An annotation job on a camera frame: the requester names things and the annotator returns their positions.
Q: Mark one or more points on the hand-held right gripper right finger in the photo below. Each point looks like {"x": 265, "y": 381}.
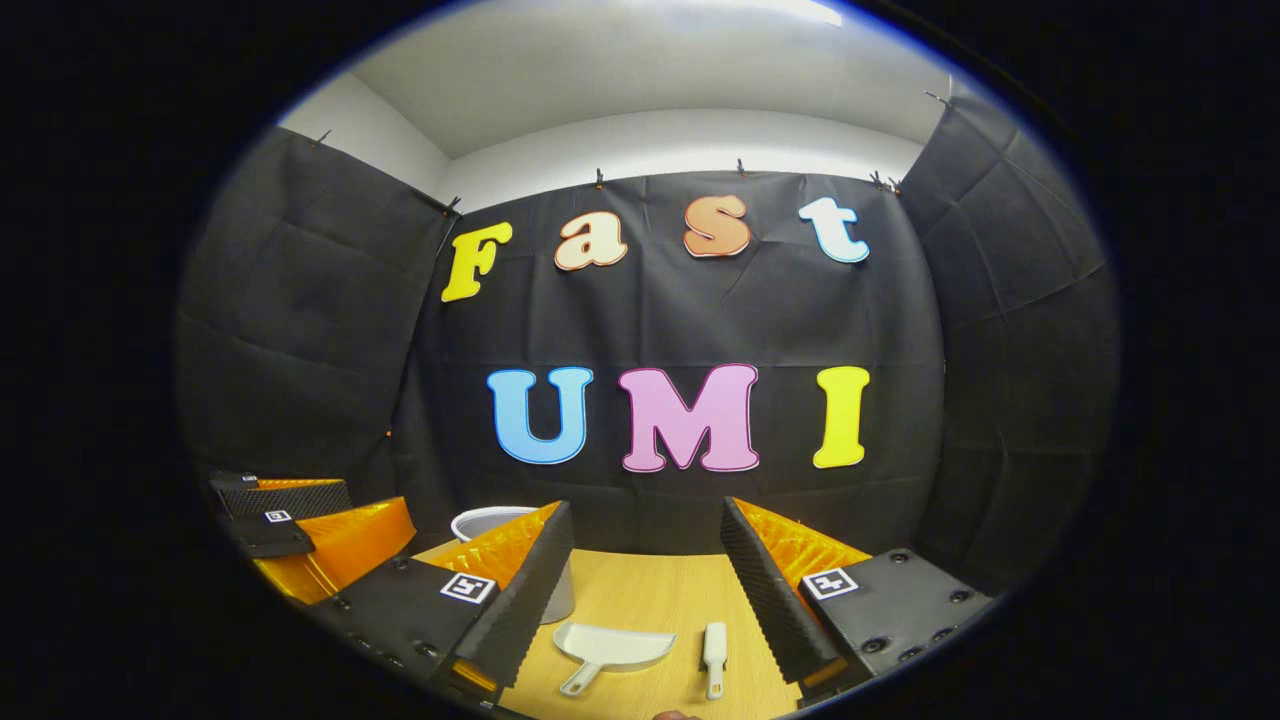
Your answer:
{"x": 765, "y": 600}

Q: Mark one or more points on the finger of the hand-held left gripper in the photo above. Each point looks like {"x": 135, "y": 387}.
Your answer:
{"x": 350, "y": 545}
{"x": 290, "y": 498}

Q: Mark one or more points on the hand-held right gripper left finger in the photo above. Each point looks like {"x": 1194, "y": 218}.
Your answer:
{"x": 525, "y": 600}

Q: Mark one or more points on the grey dustpan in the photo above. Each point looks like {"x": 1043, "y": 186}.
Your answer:
{"x": 615, "y": 645}

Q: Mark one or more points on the grey garbage bin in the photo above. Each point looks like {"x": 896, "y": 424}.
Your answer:
{"x": 485, "y": 522}

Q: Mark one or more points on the small grey broom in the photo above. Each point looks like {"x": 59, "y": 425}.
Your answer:
{"x": 714, "y": 650}

